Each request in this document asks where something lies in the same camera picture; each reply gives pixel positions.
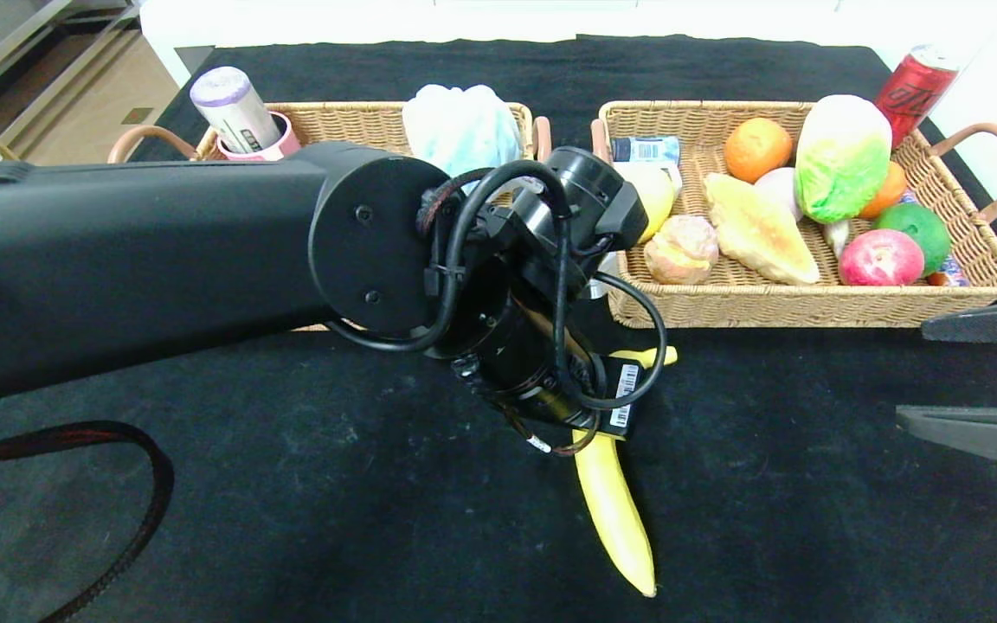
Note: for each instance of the orange fruit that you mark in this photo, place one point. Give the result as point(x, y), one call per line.
point(758, 151)
point(888, 190)

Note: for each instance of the pale pink onion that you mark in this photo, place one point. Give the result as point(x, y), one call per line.
point(777, 189)

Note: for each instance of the pink plastic cup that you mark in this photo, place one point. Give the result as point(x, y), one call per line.
point(286, 138)

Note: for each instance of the green round fruit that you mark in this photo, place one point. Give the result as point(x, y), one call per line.
point(914, 229)

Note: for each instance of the blue red snack packet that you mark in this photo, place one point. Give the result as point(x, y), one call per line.
point(948, 275)

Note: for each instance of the white green napa cabbage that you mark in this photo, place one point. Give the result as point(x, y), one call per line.
point(840, 164)

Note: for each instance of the red soda can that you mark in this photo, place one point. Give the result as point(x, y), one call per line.
point(914, 91)

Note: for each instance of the red apple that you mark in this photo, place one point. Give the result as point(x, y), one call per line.
point(879, 260)

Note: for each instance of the yellow banana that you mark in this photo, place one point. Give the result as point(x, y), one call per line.
point(615, 510)

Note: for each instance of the grey tube with purple cap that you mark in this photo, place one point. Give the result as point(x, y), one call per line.
point(233, 105)

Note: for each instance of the golden bread loaf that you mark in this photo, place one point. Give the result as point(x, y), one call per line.
point(758, 229)

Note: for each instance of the small white blue package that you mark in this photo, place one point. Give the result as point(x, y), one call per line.
point(650, 149)

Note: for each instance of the purple eggplant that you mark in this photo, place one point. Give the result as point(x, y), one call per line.
point(836, 238)

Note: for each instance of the cream puff pastry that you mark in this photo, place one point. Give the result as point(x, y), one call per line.
point(685, 251)

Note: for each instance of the light blue bath pouf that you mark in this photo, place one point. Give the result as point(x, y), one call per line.
point(464, 130)

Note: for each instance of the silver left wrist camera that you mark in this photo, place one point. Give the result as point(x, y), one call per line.
point(601, 281)

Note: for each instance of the wooden platform with rails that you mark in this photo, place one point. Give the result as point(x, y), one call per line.
point(57, 52)

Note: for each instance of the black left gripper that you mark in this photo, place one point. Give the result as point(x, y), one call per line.
point(622, 396)

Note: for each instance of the yellow lemon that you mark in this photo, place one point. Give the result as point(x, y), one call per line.
point(661, 203)

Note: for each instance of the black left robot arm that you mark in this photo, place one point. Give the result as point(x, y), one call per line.
point(118, 260)

